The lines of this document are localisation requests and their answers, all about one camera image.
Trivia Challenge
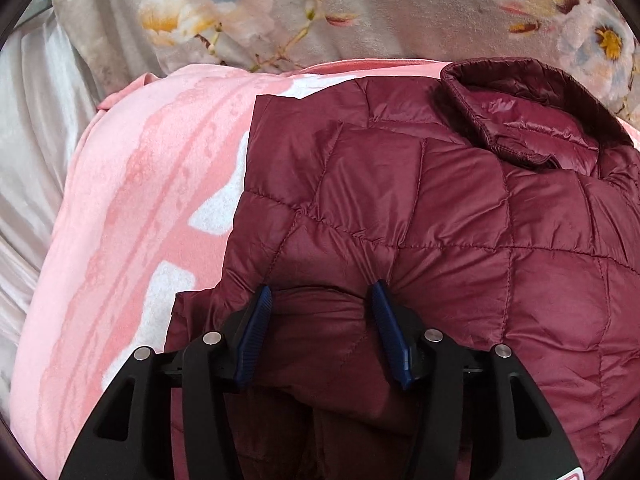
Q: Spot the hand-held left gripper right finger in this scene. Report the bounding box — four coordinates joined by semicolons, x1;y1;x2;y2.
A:
369;280;584;480

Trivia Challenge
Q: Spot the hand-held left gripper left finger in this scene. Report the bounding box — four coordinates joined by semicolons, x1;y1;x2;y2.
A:
59;285;274;480

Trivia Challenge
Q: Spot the maroon quilted jacket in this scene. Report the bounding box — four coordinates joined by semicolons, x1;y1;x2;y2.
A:
165;58;640;480

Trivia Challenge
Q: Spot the pink bow print blanket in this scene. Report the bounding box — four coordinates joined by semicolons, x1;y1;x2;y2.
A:
10;59;453;480

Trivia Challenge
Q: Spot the white satin sheet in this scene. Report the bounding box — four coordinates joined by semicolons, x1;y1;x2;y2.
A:
0;0;121;411

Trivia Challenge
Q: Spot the grey floral blanket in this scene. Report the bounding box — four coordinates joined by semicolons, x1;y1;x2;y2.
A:
50;0;640;128

